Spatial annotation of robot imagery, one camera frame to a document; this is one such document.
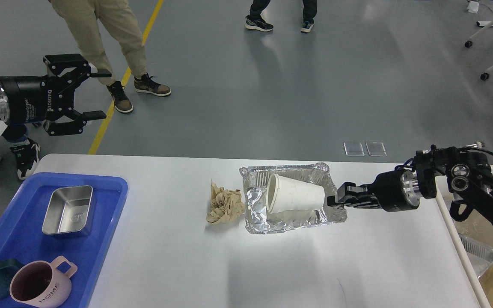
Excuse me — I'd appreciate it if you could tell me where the person in dark jeans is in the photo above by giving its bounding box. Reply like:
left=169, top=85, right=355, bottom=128
left=2, top=124, right=40, bottom=180

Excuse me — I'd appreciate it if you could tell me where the right floor outlet plate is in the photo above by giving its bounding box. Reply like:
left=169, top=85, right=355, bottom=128
left=365, top=142, right=387, bottom=157

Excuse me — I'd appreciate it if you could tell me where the aluminium foil tray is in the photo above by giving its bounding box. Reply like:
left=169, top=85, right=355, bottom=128
left=239, top=162, right=347, bottom=234

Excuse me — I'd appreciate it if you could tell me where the white paper cup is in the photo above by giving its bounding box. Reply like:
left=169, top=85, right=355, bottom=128
left=266, top=174, right=325, bottom=213

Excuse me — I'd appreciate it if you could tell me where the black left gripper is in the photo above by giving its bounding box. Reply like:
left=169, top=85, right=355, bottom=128
left=0, top=54, right=112, bottom=136

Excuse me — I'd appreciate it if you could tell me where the pink mug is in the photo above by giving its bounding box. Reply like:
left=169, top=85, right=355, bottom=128
left=9, top=256, right=78, bottom=308

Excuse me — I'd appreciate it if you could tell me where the left floor outlet plate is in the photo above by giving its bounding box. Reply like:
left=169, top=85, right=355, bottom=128
left=344, top=142, right=365, bottom=157

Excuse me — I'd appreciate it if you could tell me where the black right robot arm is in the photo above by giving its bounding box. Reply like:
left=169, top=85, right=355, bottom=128
left=327, top=142, right=493, bottom=226

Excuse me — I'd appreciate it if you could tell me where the foil tray inside bin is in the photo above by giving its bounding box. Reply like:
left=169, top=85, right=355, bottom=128
left=458, top=233, right=493, bottom=278

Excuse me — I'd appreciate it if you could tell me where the brown paper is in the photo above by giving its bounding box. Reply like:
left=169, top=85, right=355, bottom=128
left=206, top=182, right=245, bottom=225

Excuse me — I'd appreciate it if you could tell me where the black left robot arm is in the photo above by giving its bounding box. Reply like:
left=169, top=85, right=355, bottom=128
left=0, top=54, right=111, bottom=136

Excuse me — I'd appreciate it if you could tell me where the person in black trousers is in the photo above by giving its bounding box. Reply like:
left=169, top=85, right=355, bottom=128
left=244, top=0, right=318, bottom=34

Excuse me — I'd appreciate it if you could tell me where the stainless steel rectangular tray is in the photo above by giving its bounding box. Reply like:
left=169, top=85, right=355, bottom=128
left=42, top=185, right=96, bottom=238

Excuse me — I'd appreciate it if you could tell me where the person in beige trousers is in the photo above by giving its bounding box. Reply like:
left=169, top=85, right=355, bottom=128
left=49, top=0, right=172, bottom=114

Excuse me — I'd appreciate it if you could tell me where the floor outlet plate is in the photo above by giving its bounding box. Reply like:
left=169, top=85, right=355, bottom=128
left=344, top=142, right=365, bottom=157
left=365, top=142, right=387, bottom=157

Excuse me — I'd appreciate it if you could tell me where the blue plastic tray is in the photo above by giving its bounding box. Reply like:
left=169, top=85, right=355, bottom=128
left=0, top=173, right=128, bottom=308

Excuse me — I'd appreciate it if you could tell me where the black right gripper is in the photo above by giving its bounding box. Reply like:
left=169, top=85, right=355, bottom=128
left=327, top=169, right=422, bottom=212

